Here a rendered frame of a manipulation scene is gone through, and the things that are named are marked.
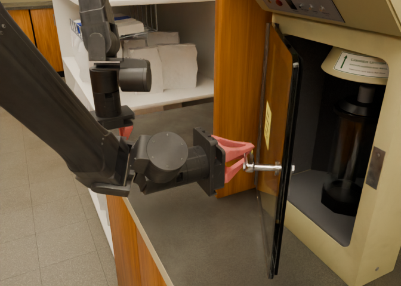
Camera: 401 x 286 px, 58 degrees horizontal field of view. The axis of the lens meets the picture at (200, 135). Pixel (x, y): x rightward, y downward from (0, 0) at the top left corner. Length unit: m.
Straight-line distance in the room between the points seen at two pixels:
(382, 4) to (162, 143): 0.33
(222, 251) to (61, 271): 1.49
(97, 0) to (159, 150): 0.40
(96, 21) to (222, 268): 0.56
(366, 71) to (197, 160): 0.32
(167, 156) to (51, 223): 2.10
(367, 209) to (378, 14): 0.32
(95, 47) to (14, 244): 1.85
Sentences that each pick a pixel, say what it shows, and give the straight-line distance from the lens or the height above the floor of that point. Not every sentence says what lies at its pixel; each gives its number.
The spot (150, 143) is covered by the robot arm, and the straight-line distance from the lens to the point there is 0.49.
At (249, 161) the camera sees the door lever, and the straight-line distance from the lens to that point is 0.60.
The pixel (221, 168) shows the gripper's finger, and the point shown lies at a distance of 0.58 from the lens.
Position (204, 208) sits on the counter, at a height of 0.94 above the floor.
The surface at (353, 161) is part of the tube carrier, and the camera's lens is 0.78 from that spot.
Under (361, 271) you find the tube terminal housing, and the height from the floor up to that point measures 0.98.
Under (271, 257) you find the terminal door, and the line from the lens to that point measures 0.66.
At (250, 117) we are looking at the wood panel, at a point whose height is 1.15.
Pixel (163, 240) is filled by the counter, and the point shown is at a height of 0.94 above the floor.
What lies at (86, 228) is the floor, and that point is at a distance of 2.43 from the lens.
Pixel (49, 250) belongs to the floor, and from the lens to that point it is 2.36.
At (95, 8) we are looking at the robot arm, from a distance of 0.79.
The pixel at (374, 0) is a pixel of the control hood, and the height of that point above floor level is 1.46.
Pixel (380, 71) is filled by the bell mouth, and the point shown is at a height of 1.34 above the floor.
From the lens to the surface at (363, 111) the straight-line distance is 0.74.
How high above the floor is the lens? 1.50
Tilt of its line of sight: 26 degrees down
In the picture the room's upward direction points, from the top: straight up
